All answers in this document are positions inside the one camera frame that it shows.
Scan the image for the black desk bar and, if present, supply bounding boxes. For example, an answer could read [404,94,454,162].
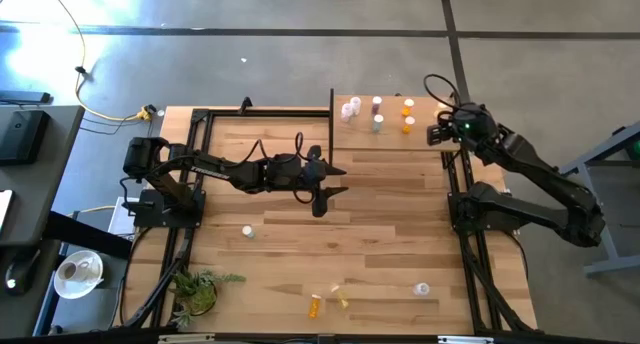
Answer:
[43,210,134,260]

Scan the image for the white coffee cup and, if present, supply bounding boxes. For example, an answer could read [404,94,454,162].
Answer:
[56,256,96,285]

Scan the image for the grey desk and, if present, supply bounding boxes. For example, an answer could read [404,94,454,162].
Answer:
[0,103,87,340]

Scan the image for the green potted succulent plant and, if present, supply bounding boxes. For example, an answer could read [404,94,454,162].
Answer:
[169,268,247,330]

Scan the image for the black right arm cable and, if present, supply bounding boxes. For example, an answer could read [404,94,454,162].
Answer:
[422,72,465,116]

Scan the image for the black floor cable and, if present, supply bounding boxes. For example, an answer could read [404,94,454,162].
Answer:
[79,114,157,153]

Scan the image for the black computer mouse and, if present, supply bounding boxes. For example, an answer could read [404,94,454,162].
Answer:
[3,248,41,296]

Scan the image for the grey metal table frame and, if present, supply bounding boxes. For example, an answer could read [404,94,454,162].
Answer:
[559,122,640,276]

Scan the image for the white tablet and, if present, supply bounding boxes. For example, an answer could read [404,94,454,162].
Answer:
[0,188,14,235]

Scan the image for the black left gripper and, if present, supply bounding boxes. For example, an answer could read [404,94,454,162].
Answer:
[291,143,351,219]

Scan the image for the silver metal bracket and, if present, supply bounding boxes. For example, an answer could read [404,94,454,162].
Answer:
[158,332,216,344]
[437,335,495,344]

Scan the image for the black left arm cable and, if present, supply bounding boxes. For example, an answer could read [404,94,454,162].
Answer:
[252,130,316,206]

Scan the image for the black computer tower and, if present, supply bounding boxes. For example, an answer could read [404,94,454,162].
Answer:
[0,108,52,167]

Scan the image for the black aluminium table frame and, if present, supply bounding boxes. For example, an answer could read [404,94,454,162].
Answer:
[122,91,537,335]

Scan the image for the white paper sheet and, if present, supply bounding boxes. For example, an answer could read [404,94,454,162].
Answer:
[107,196,146,235]

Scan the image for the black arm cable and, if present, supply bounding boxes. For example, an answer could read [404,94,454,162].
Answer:
[252,130,316,206]
[422,72,465,116]

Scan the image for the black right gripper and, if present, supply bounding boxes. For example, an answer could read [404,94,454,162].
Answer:
[425,101,497,151]

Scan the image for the black flat device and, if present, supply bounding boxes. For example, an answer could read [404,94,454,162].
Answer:
[0,88,52,106]

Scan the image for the wooden shelf with black legs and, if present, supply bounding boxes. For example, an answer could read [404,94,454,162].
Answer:
[328,87,462,169]

